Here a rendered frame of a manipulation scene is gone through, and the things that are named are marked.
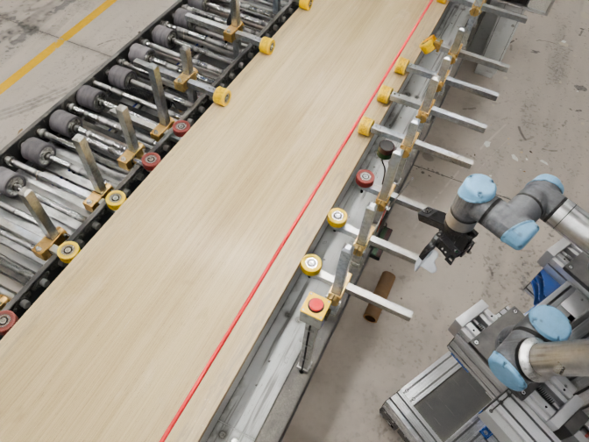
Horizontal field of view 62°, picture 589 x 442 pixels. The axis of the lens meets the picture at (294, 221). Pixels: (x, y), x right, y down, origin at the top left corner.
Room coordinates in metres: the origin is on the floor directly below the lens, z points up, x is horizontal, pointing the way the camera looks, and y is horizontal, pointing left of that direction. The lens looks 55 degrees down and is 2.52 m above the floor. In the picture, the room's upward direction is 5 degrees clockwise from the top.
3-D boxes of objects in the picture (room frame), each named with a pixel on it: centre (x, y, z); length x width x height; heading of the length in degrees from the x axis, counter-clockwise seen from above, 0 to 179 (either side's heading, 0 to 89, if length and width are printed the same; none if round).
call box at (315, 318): (0.62, -0.08, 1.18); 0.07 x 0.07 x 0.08; 68
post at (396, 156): (1.33, -0.37, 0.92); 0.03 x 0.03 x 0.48; 68
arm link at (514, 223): (0.69, -0.50, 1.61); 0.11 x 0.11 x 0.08; 47
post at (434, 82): (1.79, -0.56, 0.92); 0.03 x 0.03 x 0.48; 68
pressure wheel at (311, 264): (0.95, -0.08, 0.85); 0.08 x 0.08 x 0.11
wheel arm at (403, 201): (1.33, -0.47, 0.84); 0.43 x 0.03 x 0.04; 68
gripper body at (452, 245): (0.74, -0.42, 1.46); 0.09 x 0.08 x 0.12; 39
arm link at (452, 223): (0.75, -0.42, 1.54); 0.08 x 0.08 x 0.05
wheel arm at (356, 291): (0.87, -0.26, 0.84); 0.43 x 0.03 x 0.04; 68
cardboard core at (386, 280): (1.28, -0.51, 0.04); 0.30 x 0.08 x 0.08; 158
